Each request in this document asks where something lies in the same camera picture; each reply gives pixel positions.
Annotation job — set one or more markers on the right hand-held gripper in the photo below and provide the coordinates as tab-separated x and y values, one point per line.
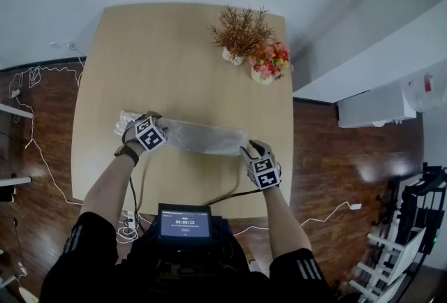
265	172

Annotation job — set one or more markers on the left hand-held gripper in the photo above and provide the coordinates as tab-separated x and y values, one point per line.
150	135

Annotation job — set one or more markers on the translucent garbage bag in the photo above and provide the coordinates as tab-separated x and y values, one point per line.
206	141

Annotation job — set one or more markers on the person's left forearm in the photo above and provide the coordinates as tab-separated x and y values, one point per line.
104	183

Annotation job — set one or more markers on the person's right forearm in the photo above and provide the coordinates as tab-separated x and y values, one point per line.
284	221

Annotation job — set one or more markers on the clear plastic bag red label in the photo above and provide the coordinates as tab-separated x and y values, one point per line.
426	92

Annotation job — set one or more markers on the person's left hand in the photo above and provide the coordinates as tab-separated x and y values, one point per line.
130	134

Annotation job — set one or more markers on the black wrist watch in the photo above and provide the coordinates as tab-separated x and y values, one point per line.
127	153

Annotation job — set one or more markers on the colourful flowers in pot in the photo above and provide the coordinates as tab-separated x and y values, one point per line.
269	60

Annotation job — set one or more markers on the chest-mounted tablet screen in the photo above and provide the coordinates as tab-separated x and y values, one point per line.
184	223

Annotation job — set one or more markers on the brown dried plant white pot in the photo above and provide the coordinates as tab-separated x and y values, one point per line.
241	34

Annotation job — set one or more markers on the white shelf board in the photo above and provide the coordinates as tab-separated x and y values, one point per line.
15	110
14	181

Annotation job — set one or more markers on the white charger plug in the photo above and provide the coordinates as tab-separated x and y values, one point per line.
15	93

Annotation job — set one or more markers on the person's black striped shirt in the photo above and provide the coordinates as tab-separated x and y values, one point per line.
87	270

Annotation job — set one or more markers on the white slatted rack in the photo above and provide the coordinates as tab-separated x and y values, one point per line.
387	259

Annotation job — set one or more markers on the black metal stand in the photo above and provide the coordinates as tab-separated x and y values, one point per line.
422	200

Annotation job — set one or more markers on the white wall cabinet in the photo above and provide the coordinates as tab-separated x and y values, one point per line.
373	106

